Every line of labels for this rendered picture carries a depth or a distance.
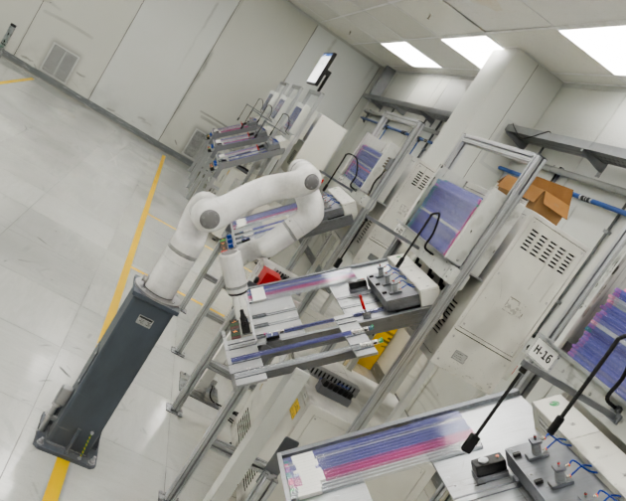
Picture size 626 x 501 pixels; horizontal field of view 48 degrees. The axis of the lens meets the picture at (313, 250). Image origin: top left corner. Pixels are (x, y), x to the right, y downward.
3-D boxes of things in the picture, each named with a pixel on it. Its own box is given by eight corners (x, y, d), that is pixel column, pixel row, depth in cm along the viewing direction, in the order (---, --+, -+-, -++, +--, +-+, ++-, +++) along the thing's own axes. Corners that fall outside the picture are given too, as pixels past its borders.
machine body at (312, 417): (229, 524, 284) (310, 403, 275) (223, 435, 350) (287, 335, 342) (358, 581, 302) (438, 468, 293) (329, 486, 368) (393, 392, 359)
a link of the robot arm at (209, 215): (196, 228, 262) (200, 241, 247) (184, 199, 258) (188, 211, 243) (318, 182, 269) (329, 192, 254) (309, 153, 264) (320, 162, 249)
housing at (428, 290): (423, 323, 276) (419, 289, 272) (391, 284, 323) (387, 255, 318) (443, 318, 277) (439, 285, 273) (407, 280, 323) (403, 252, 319)
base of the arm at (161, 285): (133, 290, 249) (159, 248, 247) (135, 273, 267) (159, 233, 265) (180, 313, 256) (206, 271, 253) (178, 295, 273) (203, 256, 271)
